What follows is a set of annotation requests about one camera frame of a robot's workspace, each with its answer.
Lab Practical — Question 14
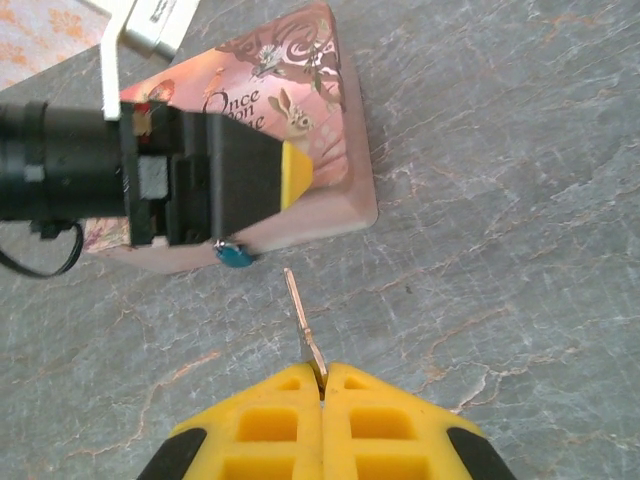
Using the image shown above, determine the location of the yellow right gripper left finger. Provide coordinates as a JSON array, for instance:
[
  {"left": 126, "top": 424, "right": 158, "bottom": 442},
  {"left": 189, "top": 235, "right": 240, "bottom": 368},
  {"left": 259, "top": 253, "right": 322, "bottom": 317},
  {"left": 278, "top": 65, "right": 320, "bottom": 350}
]
[{"left": 136, "top": 362, "right": 324, "bottom": 480}]

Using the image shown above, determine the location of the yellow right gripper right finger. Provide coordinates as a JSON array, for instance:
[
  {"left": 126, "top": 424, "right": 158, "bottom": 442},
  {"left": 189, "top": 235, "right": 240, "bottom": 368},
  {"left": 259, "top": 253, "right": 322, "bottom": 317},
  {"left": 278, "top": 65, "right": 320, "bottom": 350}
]
[{"left": 321, "top": 361, "right": 517, "bottom": 480}]

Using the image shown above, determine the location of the rose gold metal clip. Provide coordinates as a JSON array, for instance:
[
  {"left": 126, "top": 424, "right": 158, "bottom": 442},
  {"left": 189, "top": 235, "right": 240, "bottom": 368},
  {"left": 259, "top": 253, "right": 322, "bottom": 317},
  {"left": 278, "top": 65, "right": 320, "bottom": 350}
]
[{"left": 283, "top": 267, "right": 330, "bottom": 402}]

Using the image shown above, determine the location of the pink illustrated storybook box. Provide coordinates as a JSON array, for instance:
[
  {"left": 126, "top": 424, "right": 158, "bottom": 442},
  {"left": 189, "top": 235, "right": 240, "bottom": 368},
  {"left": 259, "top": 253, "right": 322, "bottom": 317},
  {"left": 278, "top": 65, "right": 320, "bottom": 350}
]
[{"left": 82, "top": 1, "right": 380, "bottom": 276}]

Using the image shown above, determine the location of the black cable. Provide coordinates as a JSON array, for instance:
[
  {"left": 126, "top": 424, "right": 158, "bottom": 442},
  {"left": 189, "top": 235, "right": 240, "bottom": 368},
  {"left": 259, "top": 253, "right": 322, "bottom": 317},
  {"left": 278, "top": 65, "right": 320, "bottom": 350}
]
[{"left": 0, "top": 221, "right": 85, "bottom": 279}]

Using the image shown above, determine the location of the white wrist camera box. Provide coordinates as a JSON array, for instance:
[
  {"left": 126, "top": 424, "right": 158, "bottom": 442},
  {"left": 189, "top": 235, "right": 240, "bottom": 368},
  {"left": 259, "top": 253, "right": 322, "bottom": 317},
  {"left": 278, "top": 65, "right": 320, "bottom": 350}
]
[{"left": 121, "top": 0, "right": 199, "bottom": 58}]

